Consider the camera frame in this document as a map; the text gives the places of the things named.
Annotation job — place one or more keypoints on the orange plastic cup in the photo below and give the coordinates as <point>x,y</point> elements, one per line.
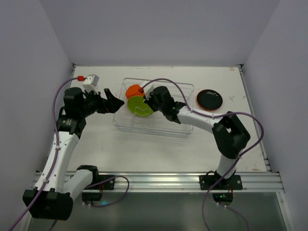
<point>134,90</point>

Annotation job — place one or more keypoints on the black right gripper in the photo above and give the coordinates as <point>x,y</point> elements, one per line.
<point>149,101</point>

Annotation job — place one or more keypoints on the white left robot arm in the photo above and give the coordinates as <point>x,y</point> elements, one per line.
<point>52,196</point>

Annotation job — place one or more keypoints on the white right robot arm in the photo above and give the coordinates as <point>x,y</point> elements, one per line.
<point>230,135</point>

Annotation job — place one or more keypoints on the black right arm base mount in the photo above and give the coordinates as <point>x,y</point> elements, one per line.
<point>234,183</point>

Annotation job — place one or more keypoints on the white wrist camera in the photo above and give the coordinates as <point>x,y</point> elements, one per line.
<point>145,88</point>
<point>89,83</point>

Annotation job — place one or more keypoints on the green plastic plate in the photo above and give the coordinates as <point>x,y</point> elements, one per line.
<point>138,107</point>

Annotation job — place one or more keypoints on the black plastic plate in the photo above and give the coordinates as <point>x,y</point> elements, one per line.
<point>208,93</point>

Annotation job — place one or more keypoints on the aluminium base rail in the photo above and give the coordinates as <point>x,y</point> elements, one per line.
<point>189,182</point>

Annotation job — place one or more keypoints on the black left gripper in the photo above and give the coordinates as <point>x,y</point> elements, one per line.
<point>104,103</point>

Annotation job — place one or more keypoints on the black left finger, left gripper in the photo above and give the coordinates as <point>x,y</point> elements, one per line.
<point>112,103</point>

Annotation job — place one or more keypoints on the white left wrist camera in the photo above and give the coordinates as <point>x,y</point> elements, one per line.
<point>89,83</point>

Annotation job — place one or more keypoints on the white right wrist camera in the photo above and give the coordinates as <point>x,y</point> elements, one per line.
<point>145,88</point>

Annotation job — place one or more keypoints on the orange plastic plate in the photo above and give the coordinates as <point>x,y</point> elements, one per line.
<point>204,109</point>

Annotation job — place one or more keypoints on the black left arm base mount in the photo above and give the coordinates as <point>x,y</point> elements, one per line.
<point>94,194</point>

